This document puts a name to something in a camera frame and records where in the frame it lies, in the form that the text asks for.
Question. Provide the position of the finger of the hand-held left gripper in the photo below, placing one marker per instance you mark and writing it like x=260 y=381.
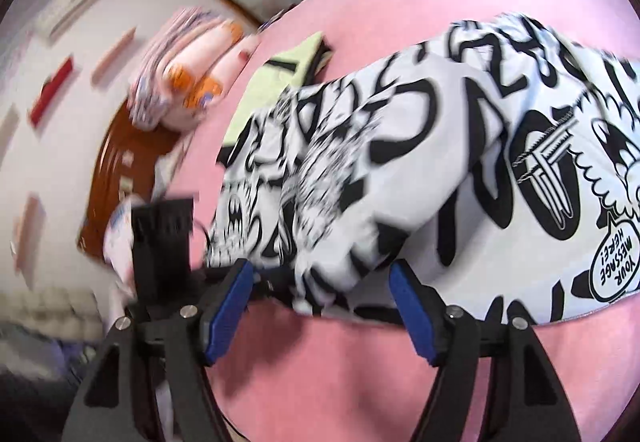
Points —
x=275 y=289

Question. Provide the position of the red wall decoration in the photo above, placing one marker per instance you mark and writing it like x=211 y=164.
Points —
x=50 y=92

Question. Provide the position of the white air conditioner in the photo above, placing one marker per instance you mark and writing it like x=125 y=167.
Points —
x=80 y=4

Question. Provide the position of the brown wooden headboard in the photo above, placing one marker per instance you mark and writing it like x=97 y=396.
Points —
x=115 y=172

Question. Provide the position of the green and black garment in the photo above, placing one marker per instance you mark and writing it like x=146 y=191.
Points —
x=280 y=72

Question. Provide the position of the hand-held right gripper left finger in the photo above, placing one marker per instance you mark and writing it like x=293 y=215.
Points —
x=227 y=317

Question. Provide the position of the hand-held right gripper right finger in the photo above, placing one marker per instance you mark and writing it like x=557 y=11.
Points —
x=415 y=317

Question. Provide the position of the black and white printed hoodie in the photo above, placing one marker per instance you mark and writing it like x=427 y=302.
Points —
x=425 y=147

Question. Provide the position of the folded bear print blanket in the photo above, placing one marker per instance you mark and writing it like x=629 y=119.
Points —
x=200 y=57

